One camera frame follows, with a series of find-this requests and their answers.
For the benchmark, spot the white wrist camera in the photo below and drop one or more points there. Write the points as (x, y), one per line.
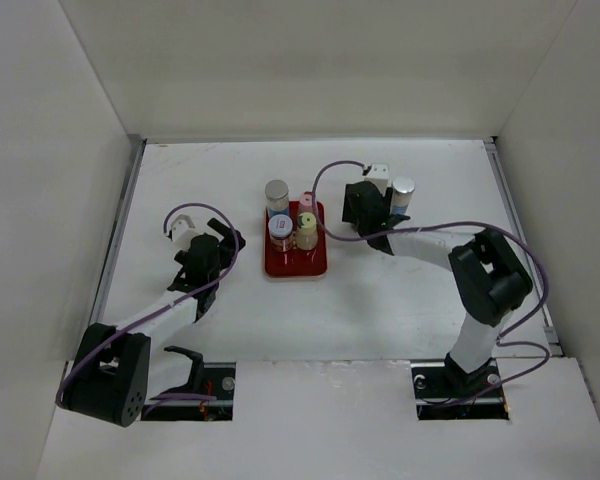
(379, 175)
(181, 229)

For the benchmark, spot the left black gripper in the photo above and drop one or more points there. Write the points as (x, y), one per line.
(226, 245)

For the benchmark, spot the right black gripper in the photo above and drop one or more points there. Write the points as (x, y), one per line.
(348, 214)

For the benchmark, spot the white lid small jar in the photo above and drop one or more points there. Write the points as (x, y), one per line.
(281, 233)

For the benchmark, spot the yellow lid spice jar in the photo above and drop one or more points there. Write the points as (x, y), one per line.
(306, 233)

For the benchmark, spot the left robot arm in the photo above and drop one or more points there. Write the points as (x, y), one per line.
(125, 370)

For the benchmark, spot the red rectangular tray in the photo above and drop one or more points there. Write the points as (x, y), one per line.
(294, 263)

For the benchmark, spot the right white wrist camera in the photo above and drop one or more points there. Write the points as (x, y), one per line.
(379, 175)

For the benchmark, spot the silver lid blue label jar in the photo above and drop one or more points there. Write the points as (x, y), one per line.
(277, 198)

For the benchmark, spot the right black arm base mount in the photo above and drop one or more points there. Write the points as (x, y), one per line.
(463, 384)

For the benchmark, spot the pink lid spice jar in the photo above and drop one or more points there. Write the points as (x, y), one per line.
(307, 204)

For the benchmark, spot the tall silver lid spice jar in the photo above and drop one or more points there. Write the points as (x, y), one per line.
(403, 189)

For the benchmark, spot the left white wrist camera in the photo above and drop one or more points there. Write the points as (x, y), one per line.
(181, 229)

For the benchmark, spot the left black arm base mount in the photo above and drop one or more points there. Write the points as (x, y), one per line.
(194, 368)

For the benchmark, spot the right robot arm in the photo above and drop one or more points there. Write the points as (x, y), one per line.
(490, 279)

